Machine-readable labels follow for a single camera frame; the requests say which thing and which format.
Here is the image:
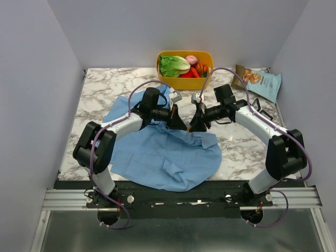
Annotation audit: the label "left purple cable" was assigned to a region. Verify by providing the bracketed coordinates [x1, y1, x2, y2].
[89, 80, 175, 229]

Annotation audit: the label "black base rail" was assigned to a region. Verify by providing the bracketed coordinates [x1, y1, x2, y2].
[55, 181, 315, 225]

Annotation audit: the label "blue chip bag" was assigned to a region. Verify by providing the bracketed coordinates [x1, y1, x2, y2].
[235, 65, 282, 103]

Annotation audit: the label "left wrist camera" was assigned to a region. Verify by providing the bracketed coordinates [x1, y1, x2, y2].
[169, 91, 182, 109]

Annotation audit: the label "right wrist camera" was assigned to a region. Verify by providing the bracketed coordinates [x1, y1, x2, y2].
[191, 93, 204, 104]

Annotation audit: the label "red pepper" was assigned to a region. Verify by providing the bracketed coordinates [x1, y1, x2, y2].
[180, 67, 202, 78]

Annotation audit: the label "yellow plastic basket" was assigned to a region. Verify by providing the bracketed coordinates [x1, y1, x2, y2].
[156, 50, 214, 90]

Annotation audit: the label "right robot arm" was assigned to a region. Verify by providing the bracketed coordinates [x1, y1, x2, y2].
[188, 85, 307, 206]

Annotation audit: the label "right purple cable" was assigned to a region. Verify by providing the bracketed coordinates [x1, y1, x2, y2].
[199, 67, 313, 228]

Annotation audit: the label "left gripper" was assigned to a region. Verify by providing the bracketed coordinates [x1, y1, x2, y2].
[151, 103, 187, 131]

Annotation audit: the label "black display box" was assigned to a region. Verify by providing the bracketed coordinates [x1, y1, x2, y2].
[259, 110, 273, 121]
[251, 98, 261, 112]

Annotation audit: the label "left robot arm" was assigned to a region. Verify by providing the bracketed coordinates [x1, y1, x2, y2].
[72, 87, 187, 207]

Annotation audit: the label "green lettuce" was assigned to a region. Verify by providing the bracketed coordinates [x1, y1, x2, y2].
[159, 55, 191, 78]

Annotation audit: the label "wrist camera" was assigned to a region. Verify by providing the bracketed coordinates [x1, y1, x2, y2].
[191, 93, 204, 104]
[169, 91, 182, 109]

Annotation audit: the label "orange carrots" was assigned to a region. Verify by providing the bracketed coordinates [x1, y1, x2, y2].
[195, 61, 208, 78]

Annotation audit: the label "red onion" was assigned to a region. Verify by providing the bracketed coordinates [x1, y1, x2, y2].
[185, 55, 198, 67]

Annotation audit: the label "purple cable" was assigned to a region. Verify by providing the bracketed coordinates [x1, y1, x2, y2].
[89, 80, 175, 229]
[199, 67, 313, 228]

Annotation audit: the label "blue shirt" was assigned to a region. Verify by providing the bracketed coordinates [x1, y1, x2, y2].
[102, 86, 222, 192]

